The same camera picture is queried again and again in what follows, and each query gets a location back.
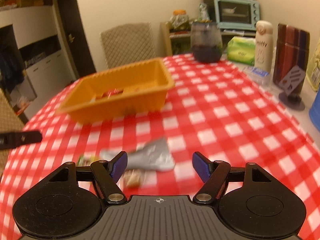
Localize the green brown candy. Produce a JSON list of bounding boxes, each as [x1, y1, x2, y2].
[[76, 155, 100, 166]]

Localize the clear beige candy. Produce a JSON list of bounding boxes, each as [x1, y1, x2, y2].
[[123, 169, 145, 188]]

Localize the silver green snack pouch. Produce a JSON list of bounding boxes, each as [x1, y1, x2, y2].
[[114, 138, 175, 172]]

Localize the red long snack packet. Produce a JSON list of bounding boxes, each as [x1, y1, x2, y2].
[[95, 88, 124, 100]]

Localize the red white checkered tablecloth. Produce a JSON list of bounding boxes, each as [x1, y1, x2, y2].
[[1, 55, 319, 239]]

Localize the white cabinet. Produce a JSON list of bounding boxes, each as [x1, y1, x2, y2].
[[1, 6, 74, 119]]

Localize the orange plastic tray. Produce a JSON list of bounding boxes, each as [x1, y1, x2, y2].
[[56, 58, 175, 124]]

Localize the blue plastic pitcher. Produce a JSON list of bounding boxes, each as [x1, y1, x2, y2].
[[309, 89, 320, 131]]

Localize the dark wooden door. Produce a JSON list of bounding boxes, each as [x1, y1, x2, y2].
[[54, 0, 96, 77]]

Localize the white miffy bottle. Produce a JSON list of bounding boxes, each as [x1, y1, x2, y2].
[[254, 20, 273, 73]]

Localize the green tissue pack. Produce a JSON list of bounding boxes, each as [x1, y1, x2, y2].
[[227, 36, 255, 66]]

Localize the quilted beige chair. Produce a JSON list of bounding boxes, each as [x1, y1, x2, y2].
[[100, 23, 156, 69]]

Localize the dark glass jar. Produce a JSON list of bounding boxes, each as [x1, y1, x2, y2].
[[190, 21, 223, 63]]

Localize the green sunflower seed bag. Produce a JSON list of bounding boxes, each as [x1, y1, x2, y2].
[[306, 40, 320, 91]]

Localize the wooden side shelf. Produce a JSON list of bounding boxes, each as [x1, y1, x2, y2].
[[160, 22, 255, 56]]

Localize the brown metal thermos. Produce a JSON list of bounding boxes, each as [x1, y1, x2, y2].
[[273, 23, 310, 87]]

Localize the orange lid snack jar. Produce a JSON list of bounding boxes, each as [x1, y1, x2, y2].
[[169, 9, 190, 31]]

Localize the light blue toaster oven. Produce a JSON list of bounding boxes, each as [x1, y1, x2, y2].
[[203, 0, 260, 31]]

